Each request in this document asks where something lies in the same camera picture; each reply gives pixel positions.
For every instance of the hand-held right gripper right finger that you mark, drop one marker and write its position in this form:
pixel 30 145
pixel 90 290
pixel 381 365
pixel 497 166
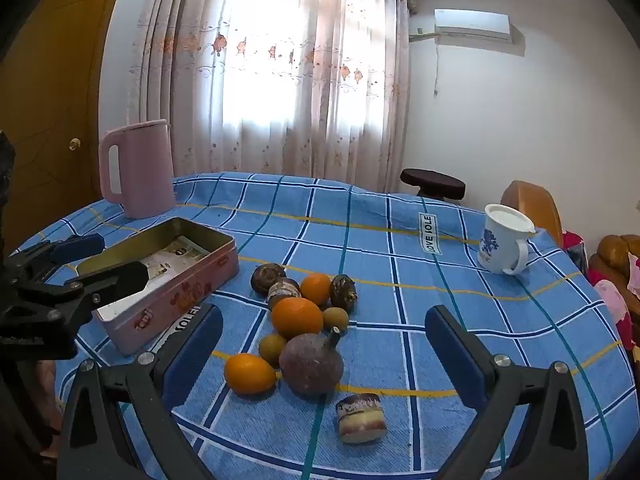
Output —
pixel 452 355

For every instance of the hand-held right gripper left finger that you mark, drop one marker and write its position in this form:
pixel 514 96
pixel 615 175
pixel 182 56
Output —
pixel 195 355

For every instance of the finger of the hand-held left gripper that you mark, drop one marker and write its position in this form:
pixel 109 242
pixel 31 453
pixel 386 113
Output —
pixel 77 248
pixel 117 277

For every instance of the pink metal tin box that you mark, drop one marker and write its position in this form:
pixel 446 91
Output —
pixel 200 285

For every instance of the tan longan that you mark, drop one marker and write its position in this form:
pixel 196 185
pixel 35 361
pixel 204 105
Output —
pixel 335 317
pixel 271 348

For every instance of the white paper packet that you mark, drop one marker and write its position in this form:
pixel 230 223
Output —
pixel 161 265

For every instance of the oval orange kumquat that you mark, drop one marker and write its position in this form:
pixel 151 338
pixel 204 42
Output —
pixel 250 373

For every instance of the printed paper packet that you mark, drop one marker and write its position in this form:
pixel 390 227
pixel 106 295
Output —
pixel 189 249

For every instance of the pink electric kettle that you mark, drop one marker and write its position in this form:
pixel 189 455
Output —
pixel 145 170

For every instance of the brass door knob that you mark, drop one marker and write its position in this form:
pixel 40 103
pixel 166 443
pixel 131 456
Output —
pixel 74 145

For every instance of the dark water chestnut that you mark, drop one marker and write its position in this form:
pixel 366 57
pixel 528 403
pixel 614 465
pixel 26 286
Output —
pixel 266 277
pixel 343 290

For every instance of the large orange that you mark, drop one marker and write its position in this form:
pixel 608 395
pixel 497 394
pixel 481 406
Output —
pixel 297 317

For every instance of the cut taro middle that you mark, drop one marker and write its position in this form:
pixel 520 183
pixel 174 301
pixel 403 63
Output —
pixel 284 290

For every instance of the white mug with blue print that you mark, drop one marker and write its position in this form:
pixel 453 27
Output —
pixel 500 250

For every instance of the large purple round fruit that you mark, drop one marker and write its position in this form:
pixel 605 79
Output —
pixel 311 365

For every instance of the small orange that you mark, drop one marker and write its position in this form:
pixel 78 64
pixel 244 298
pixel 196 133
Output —
pixel 316 288

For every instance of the wooden door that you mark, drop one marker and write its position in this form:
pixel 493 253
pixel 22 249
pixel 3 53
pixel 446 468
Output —
pixel 50 110

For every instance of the blue plaid tablecloth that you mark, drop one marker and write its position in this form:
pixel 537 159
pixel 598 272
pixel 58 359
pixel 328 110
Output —
pixel 350 240

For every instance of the red cloth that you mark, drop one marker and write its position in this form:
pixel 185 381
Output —
pixel 575 250

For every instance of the pink cushion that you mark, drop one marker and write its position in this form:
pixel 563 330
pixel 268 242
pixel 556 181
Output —
pixel 615 305

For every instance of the orange chair back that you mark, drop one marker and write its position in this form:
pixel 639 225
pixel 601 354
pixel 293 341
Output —
pixel 532 205

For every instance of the dark round stool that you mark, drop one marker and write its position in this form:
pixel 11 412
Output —
pixel 432 182

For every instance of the brown leather sofa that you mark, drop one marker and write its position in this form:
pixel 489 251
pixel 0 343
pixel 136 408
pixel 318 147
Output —
pixel 612 255

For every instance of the sheer floral curtain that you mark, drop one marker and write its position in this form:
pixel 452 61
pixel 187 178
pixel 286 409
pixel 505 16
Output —
pixel 280 85

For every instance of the white air conditioner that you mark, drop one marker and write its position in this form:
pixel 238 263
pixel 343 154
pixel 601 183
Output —
pixel 472 24

